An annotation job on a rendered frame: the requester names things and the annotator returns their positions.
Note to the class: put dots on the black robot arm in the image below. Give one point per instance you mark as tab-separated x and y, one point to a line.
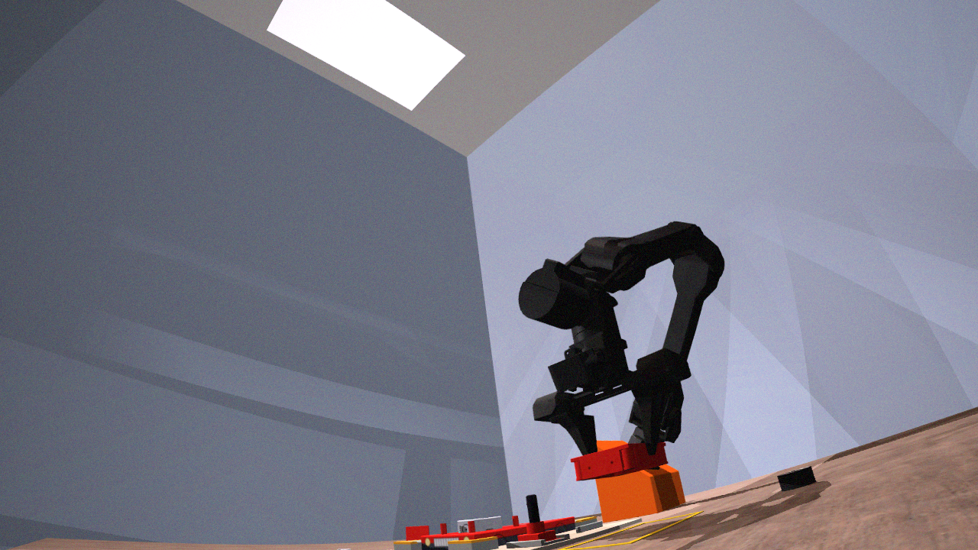
576	296

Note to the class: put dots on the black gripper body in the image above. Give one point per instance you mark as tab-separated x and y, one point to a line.
664	366

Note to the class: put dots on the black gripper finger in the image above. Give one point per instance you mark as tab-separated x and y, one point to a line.
581	428
652	399

